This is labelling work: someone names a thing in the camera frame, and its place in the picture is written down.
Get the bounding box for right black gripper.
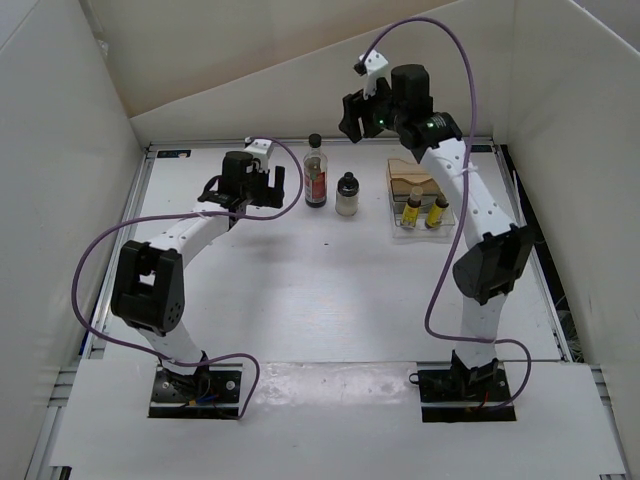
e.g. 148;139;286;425
338;77;405;146

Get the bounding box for tall dark sauce bottle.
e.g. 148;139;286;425
303;133;328;208

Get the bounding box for small yellow label bottle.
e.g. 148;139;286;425
401;186;423;229

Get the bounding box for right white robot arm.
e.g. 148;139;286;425
339;60;534;400

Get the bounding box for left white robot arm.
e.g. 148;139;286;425
111;139;285;400

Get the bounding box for white powder shaker jar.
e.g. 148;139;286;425
335;172;360;216

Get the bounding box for clear tiered organizer rack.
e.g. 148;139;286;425
386;158;456;243

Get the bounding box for left blue table sticker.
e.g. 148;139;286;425
156;149;191;159

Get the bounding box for blue table sticker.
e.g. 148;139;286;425
471;145;493;153
156;149;191;159

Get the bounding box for right blue table sticker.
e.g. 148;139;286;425
471;145;493;153

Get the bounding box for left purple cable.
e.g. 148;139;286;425
72;137;305;420

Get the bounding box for purple cable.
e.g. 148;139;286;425
360;15;532;412
72;137;305;420

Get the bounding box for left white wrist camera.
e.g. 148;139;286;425
244;137;274;164

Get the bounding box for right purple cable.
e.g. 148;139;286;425
360;15;532;412

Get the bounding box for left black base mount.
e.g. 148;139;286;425
148;363;243;420

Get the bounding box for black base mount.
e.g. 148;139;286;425
408;368;517;423
148;363;243;420

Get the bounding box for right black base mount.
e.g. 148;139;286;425
408;368;517;423

